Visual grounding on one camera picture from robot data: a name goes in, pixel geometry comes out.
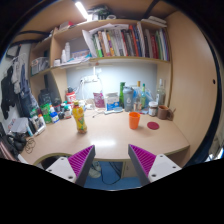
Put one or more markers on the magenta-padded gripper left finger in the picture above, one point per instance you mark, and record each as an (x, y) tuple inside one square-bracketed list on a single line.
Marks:
[(60, 166)]

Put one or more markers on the yellow-label drink bottle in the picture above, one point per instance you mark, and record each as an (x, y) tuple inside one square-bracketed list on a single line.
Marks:
[(80, 120)]

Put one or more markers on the orange plastic cup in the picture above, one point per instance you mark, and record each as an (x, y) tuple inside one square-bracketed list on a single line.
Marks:
[(134, 120)]

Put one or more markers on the brown jar white lid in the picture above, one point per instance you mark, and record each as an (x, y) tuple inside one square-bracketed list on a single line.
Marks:
[(153, 109)]

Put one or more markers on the hanging dark clothes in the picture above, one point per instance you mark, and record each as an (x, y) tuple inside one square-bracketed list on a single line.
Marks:
[(8, 93)]

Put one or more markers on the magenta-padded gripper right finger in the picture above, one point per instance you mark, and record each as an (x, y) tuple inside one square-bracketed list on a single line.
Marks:
[(163, 166)]

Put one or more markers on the white bottle orange cap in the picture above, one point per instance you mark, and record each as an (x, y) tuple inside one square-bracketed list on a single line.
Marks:
[(41, 120)]

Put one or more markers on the brown ceramic mug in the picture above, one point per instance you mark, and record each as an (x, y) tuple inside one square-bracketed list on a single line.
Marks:
[(162, 112)]

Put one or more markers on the red and white canister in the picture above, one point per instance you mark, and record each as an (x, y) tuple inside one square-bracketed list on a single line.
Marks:
[(70, 97)]

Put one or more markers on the white power strip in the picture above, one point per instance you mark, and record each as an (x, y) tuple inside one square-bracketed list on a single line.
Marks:
[(90, 79)]

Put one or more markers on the tall green bottle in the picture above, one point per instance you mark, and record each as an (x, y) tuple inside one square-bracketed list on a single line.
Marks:
[(122, 91)]

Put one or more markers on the clear bottle green cap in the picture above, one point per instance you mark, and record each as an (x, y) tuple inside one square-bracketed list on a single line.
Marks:
[(143, 96)]

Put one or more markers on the light blue hairbrush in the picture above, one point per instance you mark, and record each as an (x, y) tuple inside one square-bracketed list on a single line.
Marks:
[(113, 110)]

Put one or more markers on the dark jar green lid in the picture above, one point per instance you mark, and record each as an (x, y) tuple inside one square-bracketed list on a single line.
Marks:
[(67, 113)]

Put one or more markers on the white bottle blue label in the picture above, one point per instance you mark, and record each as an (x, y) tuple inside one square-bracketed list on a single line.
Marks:
[(54, 116)]

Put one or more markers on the white ceiling light bar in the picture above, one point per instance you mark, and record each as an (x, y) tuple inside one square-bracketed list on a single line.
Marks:
[(81, 10)]

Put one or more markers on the blue and white box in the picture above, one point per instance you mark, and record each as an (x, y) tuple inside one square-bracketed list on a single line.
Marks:
[(112, 101)]

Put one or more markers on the blue bottle gold cap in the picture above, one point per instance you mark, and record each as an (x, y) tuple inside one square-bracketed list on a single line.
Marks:
[(138, 100)]

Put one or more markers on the large clear glass bottle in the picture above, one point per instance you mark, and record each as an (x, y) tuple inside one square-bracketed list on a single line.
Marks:
[(161, 95)]

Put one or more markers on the flat round red coaster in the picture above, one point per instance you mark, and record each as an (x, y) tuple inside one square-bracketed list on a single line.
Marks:
[(153, 125)]

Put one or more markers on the pink pouch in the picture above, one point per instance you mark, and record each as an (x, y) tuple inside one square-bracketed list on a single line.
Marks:
[(99, 100)]

